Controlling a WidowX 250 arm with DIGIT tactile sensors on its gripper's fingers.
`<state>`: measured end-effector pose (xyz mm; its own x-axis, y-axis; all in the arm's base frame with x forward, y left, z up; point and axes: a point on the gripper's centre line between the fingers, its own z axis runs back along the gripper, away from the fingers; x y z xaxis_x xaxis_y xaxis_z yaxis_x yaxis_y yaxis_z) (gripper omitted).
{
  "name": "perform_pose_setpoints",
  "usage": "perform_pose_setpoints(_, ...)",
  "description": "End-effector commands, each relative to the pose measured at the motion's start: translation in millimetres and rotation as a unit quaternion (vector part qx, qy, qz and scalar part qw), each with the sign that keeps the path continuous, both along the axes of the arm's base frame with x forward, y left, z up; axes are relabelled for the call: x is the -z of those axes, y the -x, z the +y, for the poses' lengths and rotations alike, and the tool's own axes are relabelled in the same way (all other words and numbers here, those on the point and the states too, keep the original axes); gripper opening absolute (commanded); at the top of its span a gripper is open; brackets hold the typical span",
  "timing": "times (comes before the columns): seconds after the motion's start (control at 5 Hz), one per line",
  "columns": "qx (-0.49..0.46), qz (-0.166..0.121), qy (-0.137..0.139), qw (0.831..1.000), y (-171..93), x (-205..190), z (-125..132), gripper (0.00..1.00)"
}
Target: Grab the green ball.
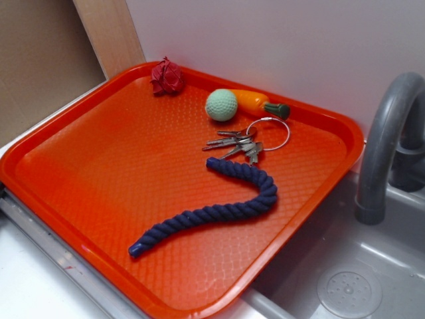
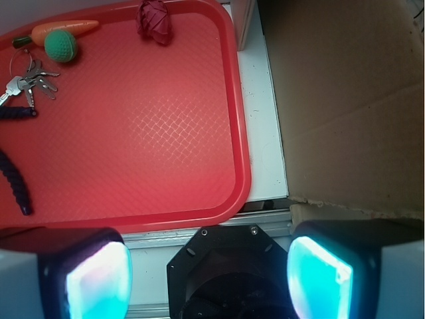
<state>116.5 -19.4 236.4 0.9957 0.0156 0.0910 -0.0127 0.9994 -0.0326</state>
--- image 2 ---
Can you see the green dimpled ball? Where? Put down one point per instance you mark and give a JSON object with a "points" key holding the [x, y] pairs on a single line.
{"points": [[60, 46]]}

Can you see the brown cardboard box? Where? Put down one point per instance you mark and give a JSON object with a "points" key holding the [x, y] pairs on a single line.
{"points": [[349, 85]]}

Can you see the crumpled dark red paper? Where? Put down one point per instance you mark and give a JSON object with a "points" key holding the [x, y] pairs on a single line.
{"points": [[154, 22]]}

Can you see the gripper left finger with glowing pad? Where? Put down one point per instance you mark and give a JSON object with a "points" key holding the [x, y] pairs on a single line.
{"points": [[64, 273]]}

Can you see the red plastic tray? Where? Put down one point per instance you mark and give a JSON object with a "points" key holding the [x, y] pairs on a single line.
{"points": [[139, 137]]}

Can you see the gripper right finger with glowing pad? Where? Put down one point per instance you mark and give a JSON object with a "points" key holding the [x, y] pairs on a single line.
{"points": [[357, 268]]}

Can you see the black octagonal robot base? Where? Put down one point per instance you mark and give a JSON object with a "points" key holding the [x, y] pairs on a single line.
{"points": [[229, 272]]}

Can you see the orange toy carrot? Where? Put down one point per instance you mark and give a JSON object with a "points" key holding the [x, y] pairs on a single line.
{"points": [[41, 31]]}

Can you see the silver key bunch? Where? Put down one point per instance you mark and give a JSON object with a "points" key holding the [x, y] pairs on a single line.
{"points": [[35, 77]]}

